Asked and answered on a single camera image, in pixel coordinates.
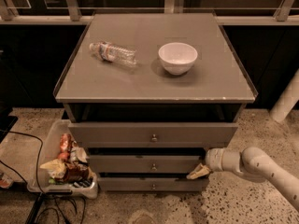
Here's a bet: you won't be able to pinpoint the yellow snack bag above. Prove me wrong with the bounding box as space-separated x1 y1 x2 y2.
40 159 66 179

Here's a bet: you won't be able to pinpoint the red white object on floor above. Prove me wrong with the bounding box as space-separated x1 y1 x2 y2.
0 172 13 189

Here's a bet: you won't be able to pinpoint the grey drawer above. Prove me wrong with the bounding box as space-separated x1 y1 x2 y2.
89 155 203 174
98 177 209 192
69 122 237 148

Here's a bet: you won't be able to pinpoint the black floor cable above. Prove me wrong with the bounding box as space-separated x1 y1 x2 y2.
0 129 87 224

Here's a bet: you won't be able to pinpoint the grey top drawer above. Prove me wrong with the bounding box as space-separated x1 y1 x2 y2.
69 122 237 148

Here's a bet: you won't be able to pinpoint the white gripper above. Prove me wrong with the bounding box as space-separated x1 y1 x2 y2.
186 148 241 180

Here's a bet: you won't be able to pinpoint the clear plastic storage bin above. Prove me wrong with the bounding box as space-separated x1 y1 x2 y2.
27 119 98 199

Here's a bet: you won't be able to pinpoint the clear plastic water bottle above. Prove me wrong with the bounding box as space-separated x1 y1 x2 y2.
89 41 137 68

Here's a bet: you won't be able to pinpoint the grey bottom drawer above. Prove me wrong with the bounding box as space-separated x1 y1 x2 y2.
98 177 209 192

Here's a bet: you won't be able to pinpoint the white cylindrical post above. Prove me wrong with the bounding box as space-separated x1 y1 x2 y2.
269 69 299 122

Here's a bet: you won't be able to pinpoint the grey drawer cabinet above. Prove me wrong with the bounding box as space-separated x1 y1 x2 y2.
54 13 257 179

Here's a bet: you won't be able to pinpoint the red snack bag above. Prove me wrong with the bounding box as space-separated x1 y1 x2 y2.
60 133 72 153

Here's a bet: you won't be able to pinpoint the white bowl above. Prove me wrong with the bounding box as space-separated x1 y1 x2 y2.
158 42 198 76

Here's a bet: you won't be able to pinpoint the metal railing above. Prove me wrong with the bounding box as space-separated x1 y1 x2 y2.
0 0 299 26

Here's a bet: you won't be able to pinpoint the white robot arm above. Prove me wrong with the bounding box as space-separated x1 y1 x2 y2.
187 147 299 211

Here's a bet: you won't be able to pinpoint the brown snack bag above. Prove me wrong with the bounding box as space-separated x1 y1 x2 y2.
64 163 90 182

